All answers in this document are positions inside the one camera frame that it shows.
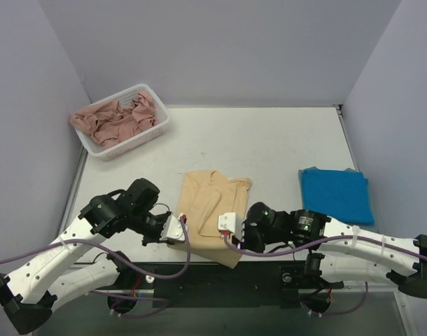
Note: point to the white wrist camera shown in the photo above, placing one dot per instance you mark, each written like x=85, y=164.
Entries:
x=174, y=230
x=231, y=224

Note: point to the yellow t shirt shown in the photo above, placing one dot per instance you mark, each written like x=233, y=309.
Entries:
x=205, y=195

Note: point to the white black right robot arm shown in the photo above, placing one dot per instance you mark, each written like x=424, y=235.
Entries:
x=337, y=251

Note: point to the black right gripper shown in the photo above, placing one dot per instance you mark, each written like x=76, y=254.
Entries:
x=250, y=239

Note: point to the blue folded t shirt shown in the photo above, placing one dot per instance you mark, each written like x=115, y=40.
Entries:
x=343, y=195

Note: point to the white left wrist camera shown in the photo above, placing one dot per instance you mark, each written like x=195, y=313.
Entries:
x=174, y=230

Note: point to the pink crumpled t shirt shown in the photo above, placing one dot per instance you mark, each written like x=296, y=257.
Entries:
x=109, y=124

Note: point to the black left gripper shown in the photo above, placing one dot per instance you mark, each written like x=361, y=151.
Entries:
x=155, y=230

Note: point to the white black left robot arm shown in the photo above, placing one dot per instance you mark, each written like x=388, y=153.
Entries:
x=30, y=294

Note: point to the teal folded t shirt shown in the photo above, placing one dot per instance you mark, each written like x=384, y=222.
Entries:
x=370, y=228

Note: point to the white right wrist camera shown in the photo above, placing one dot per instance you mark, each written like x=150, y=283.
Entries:
x=231, y=224

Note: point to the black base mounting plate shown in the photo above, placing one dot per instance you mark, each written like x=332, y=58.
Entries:
x=249, y=284

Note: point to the white plastic perforated basket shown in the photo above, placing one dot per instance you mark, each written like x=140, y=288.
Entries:
x=125, y=98

